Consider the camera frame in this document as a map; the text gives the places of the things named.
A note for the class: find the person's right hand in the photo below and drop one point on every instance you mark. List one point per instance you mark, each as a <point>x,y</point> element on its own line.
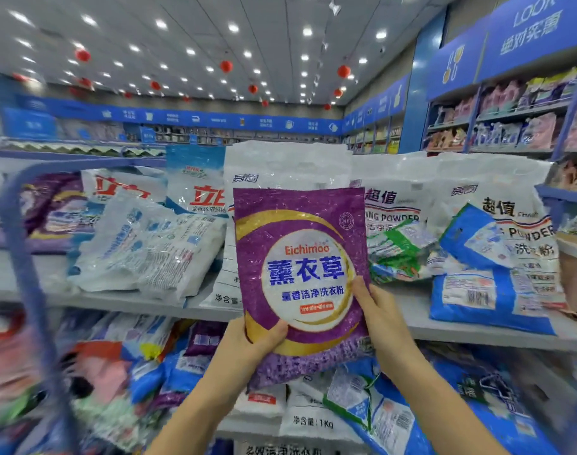
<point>388,331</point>

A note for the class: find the person's left hand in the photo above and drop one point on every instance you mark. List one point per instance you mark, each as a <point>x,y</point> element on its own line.
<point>236,365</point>

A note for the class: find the green Ariel detergent bag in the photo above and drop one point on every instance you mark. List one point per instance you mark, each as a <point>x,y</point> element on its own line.
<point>402,243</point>

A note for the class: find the grey metal shelf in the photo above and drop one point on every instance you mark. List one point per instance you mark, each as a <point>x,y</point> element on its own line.
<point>42,279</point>

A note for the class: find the person's right forearm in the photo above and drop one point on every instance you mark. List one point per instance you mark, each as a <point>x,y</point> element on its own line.
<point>449,412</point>

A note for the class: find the blue pillar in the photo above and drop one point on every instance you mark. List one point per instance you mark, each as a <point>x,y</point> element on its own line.
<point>416,99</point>

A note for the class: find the small blue hanging sign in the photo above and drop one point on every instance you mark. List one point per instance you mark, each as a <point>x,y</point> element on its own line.
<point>147,135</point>

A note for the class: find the row of green boxes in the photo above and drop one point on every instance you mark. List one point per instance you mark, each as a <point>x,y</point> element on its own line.
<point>61,147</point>

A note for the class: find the large blue hanging sign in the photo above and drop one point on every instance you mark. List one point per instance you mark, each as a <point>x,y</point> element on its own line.
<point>28,125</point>

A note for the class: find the white ceiling spotlight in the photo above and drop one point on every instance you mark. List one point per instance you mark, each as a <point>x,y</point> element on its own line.
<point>334,8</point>

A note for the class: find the rows of small red lanterns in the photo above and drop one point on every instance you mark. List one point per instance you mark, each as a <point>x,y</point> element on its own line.
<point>83,55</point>

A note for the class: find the rows of round ceiling lights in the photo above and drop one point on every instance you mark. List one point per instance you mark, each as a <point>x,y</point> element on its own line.
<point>161,24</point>

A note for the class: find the wall shelf of detergent bottles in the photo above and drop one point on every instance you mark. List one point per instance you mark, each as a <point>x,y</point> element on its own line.
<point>535,132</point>

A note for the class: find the blue wall sign band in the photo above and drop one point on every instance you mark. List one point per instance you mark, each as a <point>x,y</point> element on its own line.
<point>175,118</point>

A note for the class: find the blue wall shelving unit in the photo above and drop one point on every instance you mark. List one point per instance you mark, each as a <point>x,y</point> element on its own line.
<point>535,23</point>

